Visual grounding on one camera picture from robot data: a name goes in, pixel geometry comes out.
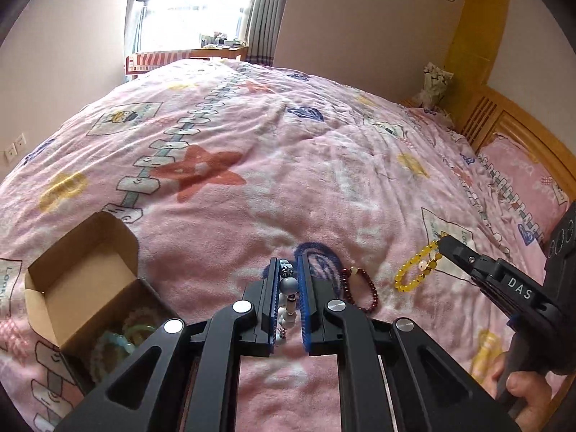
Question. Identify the white wall socket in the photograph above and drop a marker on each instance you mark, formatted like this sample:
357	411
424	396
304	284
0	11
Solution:
20	140
10	154

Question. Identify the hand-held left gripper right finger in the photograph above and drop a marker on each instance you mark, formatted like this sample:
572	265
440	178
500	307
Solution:
306	306

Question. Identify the cardboard box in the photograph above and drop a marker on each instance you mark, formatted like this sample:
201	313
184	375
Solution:
85	270

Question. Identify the small items on desk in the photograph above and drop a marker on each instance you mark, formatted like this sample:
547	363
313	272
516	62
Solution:
220	40

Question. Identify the yellow wooden pillar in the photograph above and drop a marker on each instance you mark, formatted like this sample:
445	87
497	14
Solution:
477	31

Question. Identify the wooden headboard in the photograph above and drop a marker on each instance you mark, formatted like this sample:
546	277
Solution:
486	108

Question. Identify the plush toy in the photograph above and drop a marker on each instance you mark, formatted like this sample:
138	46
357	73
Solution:
434	83

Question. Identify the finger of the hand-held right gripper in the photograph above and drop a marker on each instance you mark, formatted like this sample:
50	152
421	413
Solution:
499	309
495	279

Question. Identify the pink printed pillow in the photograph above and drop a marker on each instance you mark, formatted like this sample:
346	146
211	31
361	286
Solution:
522	175

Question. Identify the wooden desk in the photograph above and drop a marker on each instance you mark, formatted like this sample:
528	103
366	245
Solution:
216	53

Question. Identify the window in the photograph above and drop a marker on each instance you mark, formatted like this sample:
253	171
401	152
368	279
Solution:
198	4

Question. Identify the grey striped curtain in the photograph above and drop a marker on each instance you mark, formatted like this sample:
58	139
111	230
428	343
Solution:
267	13

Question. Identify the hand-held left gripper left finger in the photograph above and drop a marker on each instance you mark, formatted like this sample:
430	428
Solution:
272	306

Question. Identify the person's right hand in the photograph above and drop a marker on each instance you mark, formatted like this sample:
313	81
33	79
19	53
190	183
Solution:
528	393

